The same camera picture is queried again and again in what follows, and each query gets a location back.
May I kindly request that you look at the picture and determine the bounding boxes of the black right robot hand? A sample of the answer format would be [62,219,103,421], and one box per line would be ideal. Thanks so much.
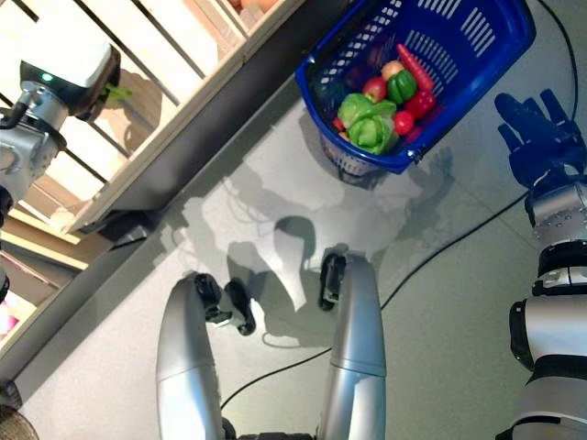
[493,89,587,190]

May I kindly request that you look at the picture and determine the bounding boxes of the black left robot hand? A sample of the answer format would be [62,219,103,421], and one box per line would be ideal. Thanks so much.
[20,27,122,122]

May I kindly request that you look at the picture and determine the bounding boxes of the blue plastic shopping basket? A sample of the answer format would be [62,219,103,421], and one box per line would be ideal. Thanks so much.
[294,0,537,175]

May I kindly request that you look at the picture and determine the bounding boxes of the red bell pepper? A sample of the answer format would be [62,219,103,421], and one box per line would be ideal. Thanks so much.
[404,89,437,119]

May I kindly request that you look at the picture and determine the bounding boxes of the wooden vegetable display shelf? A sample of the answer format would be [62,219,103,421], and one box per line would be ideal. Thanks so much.
[0,0,322,400]

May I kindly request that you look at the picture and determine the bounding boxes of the red tomato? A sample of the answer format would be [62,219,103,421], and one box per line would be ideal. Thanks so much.
[393,110,416,135]

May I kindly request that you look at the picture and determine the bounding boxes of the red carrot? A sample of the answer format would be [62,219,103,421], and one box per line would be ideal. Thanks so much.
[396,43,435,92]

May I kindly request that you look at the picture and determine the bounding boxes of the green bell pepper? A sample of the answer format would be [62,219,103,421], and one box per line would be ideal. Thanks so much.
[387,69,418,105]

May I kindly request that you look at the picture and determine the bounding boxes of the red apple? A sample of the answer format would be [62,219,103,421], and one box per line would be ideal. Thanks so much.
[362,76,389,103]

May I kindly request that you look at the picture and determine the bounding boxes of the round green lettuce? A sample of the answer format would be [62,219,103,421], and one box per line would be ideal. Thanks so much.
[338,93,377,129]

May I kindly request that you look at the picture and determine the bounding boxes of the silver right robot leg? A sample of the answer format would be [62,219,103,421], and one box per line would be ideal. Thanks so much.
[317,249,387,440]

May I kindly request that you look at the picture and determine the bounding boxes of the silver robot leg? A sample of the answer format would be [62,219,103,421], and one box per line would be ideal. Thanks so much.
[155,272,258,440]
[317,249,387,440]

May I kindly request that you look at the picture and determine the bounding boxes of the silver left robot leg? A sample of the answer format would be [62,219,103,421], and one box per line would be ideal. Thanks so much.
[155,272,258,440]

